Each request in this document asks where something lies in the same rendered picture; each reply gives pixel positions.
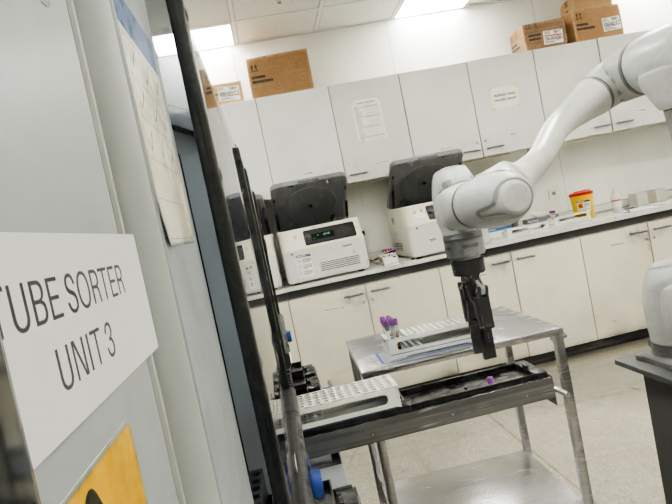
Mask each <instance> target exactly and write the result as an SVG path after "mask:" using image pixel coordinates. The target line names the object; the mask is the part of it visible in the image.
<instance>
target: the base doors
mask: <svg viewBox="0 0 672 504"><path fill-rule="evenodd" d="M666 225H672V217H670V218H666V219H661V220H657V221H652V222H648V223H642V224H637V225H633V226H628V227H624V228H619V229H614V230H610V231H605V232H601V233H596V234H592V235H587V236H582V237H579V238H574V239H569V240H565V241H560V242H556V243H551V244H547V245H542V246H538V247H533V248H528V249H524V250H519V251H515V252H510V253H505V254H501V255H496V256H491V257H487V258H484V262H485V268H486V270H485V271H484V272H483V273H480V274H484V273H488V275H487V276H482V277H480V278H481V281H482V283H483V285H488V290H489V299H490V304H491V309H493V308H498V307H505V308H508V309H511V310H514V311H517V312H519V313H522V314H525V315H528V316H531V317H534V318H537V319H540V320H542V321H545V322H548V323H551V324H554V325H557V326H560V327H562V328H563V331H564V333H566V334H567V338H564V343H565V348H567V347H571V346H575V345H579V344H583V343H587V342H591V341H595V340H599V339H603V338H607V337H611V336H615V335H619V334H624V333H628V332H632V331H636V330H640V329H644V328H647V325H646V320H645V315H644V309H643V301H642V285H643V280H644V276H645V273H646V271H647V269H649V267H650V266H651V264H652V263H654V262H657V261H661V260H666V259H671V258H672V226H671V227H667V228H662V229H658V230H653V228H659V227H664V226H666ZM642 230H648V232H643V233H638V234H632V235H630V234H629V233H630V232H631V233H634V232H639V231H642ZM653 236H656V238H655V239H653ZM644 238H649V241H647V240H646V241H645V240H644ZM619 242H624V244H622V245H618V246H613V247H610V244H615V243H619ZM648 243H651V250H649V251H648ZM530 255H535V257H531V258H525V259H520V260H517V257H518V258H521V257H526V256H530ZM505 260H507V261H509V260H510V262H508V263H503V264H499V265H494V266H492V263H494V264H495V263H500V262H504V261H505ZM457 282H461V277H455V276H454V275H453V272H452V267H451V265H450V266H445V267H441V268H436V269H432V270H427V271H423V272H418V273H414V274H409V275H405V276H400V277H395V278H391V279H386V280H382V281H377V282H373V283H368V284H365V285H360V286H355V287H351V288H346V289H341V290H337V291H332V292H327V293H323V294H318V295H313V296H309V297H304V298H299V299H295V300H290V301H289V305H290V309H289V305H288V301H286V302H282V303H278V306H279V310H280V314H282V315H283V317H284V322H285V328H286V330H287V331H289V330H290V332H291V337H292V342H288V344H289V347H290V352H291V357H292V363H295V362H299V361H300V358H301V362H302V366H305V365H309V364H312V365H313V366H315V369H316V372H317V375H318V378H319V381H320V384H321V386H325V385H328V383H327V382H328V380H331V381H332V384H333V386H334V387H336V386H340V385H344V384H348V383H353V382H355V381H354V376H353V371H352V366H351V362H350V357H349V352H348V348H347V346H346V341H349V340H354V339H358V338H363V337H367V336H372V335H376V334H381V333H383V329H382V325H381V323H380V318H379V317H381V316H384V317H385V316H387V315H390V316H391V317H392V318H397V321H398V330H399V329H403V328H408V327H412V326H417V325H421V324H426V323H430V322H435V321H439V320H444V319H448V318H453V317H457V316H462V315H464V314H463V308H462V303H461V298H460V292H459V289H458V286H457ZM385 287H390V289H386V290H381V291H377V292H372V293H371V290H377V289H382V288H385ZM365 288H366V289H365ZM359 293H363V295H360V296H355V297H350V298H346V299H344V297H345V296H351V295H356V294H359ZM366 293H367V294H366ZM367 298H368V299H367ZM371 298H374V301H371ZM362 301H365V304H363V303H362ZM368 303H369V304H368ZM337 306H340V309H336V310H332V311H328V312H324V311H323V310H325V309H329V308H333V307H337ZM369 308H370V309H369ZM290 310H291V314H290ZM370 313H371V314H370ZM291 315H292V319H291ZM371 318H372V319H371ZM385 318H386V317H385ZM292 320H293V323H292ZM372 323H373V324H372ZM293 324H294V328H293ZM373 328H374V329H373ZM294 329H295V333H294ZM374 333H375V334H374ZM295 334H296V338H295ZM296 339H297V342H296ZM297 343H298V347H297ZM298 348H299V352H298ZM512 349H513V354H514V360H517V359H521V358H525V357H529V356H534V355H538V354H543V353H547V352H551V351H554V346H553V341H551V340H550V337H548V338H544V339H539V340H535V341H530V342H526V343H522V344H517V345H513V346H512ZM299 353H300V356H299ZM496 355H497V357H496V358H492V359H488V360H484V359H483V354H482V353H480V354H473V355H469V356H465V357H460V358H456V359H451V360H447V361H443V362H438V363H434V364H430V365H425V366H421V367H416V368H412V369H408V370H403V371H399V372H394V373H390V374H389V375H390V376H391V377H392V379H393V380H394V381H395V382H396V383H397V385H398V388H402V387H406V386H410V385H414V384H418V383H422V382H426V381H431V380H435V379H439V378H443V377H447V376H451V375H455V374H459V373H463V372H467V371H471V370H476V369H480V368H484V367H488V366H492V365H496V364H500V363H505V362H506V357H505V352H504V348H500V349H496Z"/></svg>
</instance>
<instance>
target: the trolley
mask: <svg viewBox="0 0 672 504"><path fill-rule="evenodd" d="M492 314H493V319H494V324H495V327H494V328H492V333H493V339H494V344H495V349H500V348H504V352H505V357H506V363H507V364H510V363H514V362H515V360H514V354H513V349H512V346H513V345H517V344H522V343H526V342H530V341H535V340H539V339H544V338H548V337H550V340H551V341H553V346H554V351H555V356H556V362H557V367H558V373H559V378H560V383H561V389H563V390H565V391H567V392H569V393H570V397H569V398H566V397H564V396H563V400H564V405H565V411H566V416H567V421H568V427H569V432H570V438H571V443H572V448H573V454H574V459H575V465H576V470H577V475H578V481H579V486H580V492H581V497H582V500H581V499H580V498H579V497H578V496H577V495H576V494H574V493H573V492H572V491H571V490H570V489H569V488H568V487H567V486H566V485H565V484H564V483H562V482H561V481H560V480H559V479H558V478H557V477H556V476H555V475H554V474H553V473H552V472H550V471H549V470H548V469H547V468H546V467H545V466H544V465H543V464H542V463H541V462H540V461H538V460H537V459H536V458H535V457H534V456H533V455H532V450H531V444H530V439H529V434H528V428H527V423H526V418H525V413H524V407H523V406H519V407H515V410H516V415H517V420H518V426H519V431H520V436H521V442H522V447H523V450H521V451H517V452H513V453H509V454H504V455H500V456H496V457H492V458H488V459H484V460H480V461H476V462H472V463H468V464H463V465H459V466H455V467H451V468H447V469H443V470H439V471H435V472H431V473H426V474H422V475H418V476H414V477H410V478H406V479H402V480H398V481H393V476H392V471H391V466H390V461H389V456H388V451H387V446H386V442H385V441H381V442H377V443H376V444H377V449H378V454H379V458H380V463H381V468H382V473H383V478H384V483H385V484H383V482H382V477H381V472H380V467H379V462H378V457H377V452H376V448H375V443H373V444H369V445H368V449H369V454H370V459H371V464H372V469H373V473H374V478H375V483H376V488H377V493H378V498H379V503H380V504H594V501H593V496H592V490H591V485H590V479H589V474H588V468H587V463H586V458H585V452H584V447H583V441H582V436H581V430H580V425H579V419H578V414H577V409H576V403H575V398H574V392H573V387H572V381H571V376H570V370H569V365H568V360H567V354H566V349H565V343H564V338H567V334H566V333H564V331H563V328H562V327H560V326H557V325H554V324H551V323H548V322H545V321H542V320H540V319H537V318H534V317H531V316H528V315H525V314H522V313H519V312H517V311H514V310H511V309H508V308H505V307H498V308H493V309H492ZM346 346H347V348H348V352H349V357H350V362H351V366H352V371H353V376H354V381H355V382H357V381H361V380H362V379H361V376H362V378H363V380H365V379H369V378H372V377H377V376H381V375H386V374H390V373H394V372H399V371H403V370H408V369H412V368H416V367H421V366H425V365H430V364H434V363H438V362H443V361H447V360H451V359H456V358H460V357H465V356H469V355H473V354H474V351H473V346H472V342H471V343H470V342H469V343H464V344H460V345H455V346H451V347H446V348H442V349H438V350H433V351H429V352H424V353H420V354H416V355H411V356H407V357H405V358H400V359H396V360H391V361H389V360H388V358H387V357H386V356H385V355H384V351H383V346H382V341H381V336H380V334H376V335H372V336H367V337H363V338H358V339H354V340H349V341H346Z"/></svg>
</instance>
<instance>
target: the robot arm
mask: <svg viewBox="0 0 672 504"><path fill-rule="evenodd" d="M644 95H646V96H647V97H648V98H649V100H650V101H651V102H652V103H653V105H654V106H655V107H656V108H657V109H658V110H660V111H662V110H663V113H664V116H665V120H666V123H667V126H668V129H669V133H670V136H671V139H672V21H671V22H669V23H666V24H664V25H662V26H659V27H657V28H655V29H653V30H650V31H648V32H646V33H644V34H643V35H641V36H640V37H638V38H637V39H635V40H633V41H632V42H630V43H628V44H626V45H625V46H623V47H622V48H620V49H619V50H617V51H616V52H615V53H613V54H612V55H611V56H609V57H608V58H606V59H605V60H604V61H602V62H601V63H600V64H599V65H597V66H596V67H595V68H594V69H592V70H591V71H590V72H589V74H588V75H587V76H586V77H585V78H584V79H583V80H582V81H581V82H580V83H579V84H578V85H577V86H576V87H575V89H574V90H573V91H572V92H571V94H570V95H569V96H568V97H567V98H566V100H565V101H564V102H563V103H562V104H561V105H560V106H559V107H558V108H557V109H556V111H555V112H554V113H553V114H552V115H551V116H550V117H549V118H548V119H547V120H546V122H545V123H544V124H543V126H542V127H541V129H540V131H539V133H538V135H537V137H536V139H535V141H534V143H533V145H532V147H531V149H530V151H529V152H528V153H527V154H526V155H525V156H524V157H522V158H521V159H520V160H518V161H516V162H514V163H511V162H507V161H502V162H500V163H498V164H496V165H495V166H493V167H491V168H489V169H487V170H486V171H484V172H482V173H480V174H478V175H476V176H475V178H474V177H473V175H472V174H471V172H470V171H469V169H468V168H467V167H466V166H465V165H455V166H449V167H446V168H443V169H441V170H439V171H437V172H436V173H435V174H434V175H433V179H432V201H433V208H434V213H435V217H436V221H437V224H438V226H439V228H440V230H441V233H442V237H443V242H444V247H445V252H446V258H447V259H453V260H452V261H451V267H452V272H453V275H454V276H455V277H461V282H457V286H458V289H459V292H460V298H461V303H462V308H463V314H464V320H465V322H468V325H469V330H470V335H471V340H472V346H473V351H474V354H480V353H482V354H483V359H484V360H488V359H492V358H496V357H497V355H496V349H495V344H494V339H493V333H492V328H494V327H495V324H494V319H493V314H492V309H491V304H490V299H489V290H488V285H483V283H482V281H481V278H480V273H483V272H484V271H485V270H486V268H485V262H484V257H483V255H480V254H483V253H485V245H484V240H483V235H482V234H483V232H482V230H481V229H488V228H498V227H503V226H507V225H510V224H513V223H515V222H517V221H518V220H520V219H521V218H523V217H524V216H525V215H526V214H527V213H528V211H529V210H530V208H531V206H532V203H533V197H534V188H533V187H534V185H535V184H536V182H537V181H538V180H539V179H540V178H541V177H542V176H543V175H544V173H545V172H546V171H547V170H548V168H549V167H550V166H551V164H552V163H553V161H554V159H555V157H556V155H557V153H558V151H559V149H560V148H561V146H562V144H563V142H564V140H565V138H566V137H567V136H568V135H569V134H570V133H571V132H572V131H574V130H575V129H576V128H578V127H580V126H581V125H583V124H585V123H587V122H589V121H590V120H592V119H594V118H596V117H598V116H600V115H602V114H604V113H606V112H607V111H609V110H610V109H612V108H613V107H615V106H617V105H618V104H620V103H621V102H627V101H629V100H632V99H635V98H638V97H641V96H644ZM642 301H643V309H644V315H645V320H646V325H647V329H648V332H649V336H650V339H649V340H648V345H649V347H651V350H648V351H644V352H640V353H637V354H635V358H636V360H638V361H644V362H647V363H650V364H653V365H656V366H660V367H662V368H665V369H668V370H671V371H672V258H671V259H666V260H661V261H657V262H654V263H652V264H651V266H650V267H649V269H647V271H646V273H645V276H644V280H643V285H642Z"/></svg>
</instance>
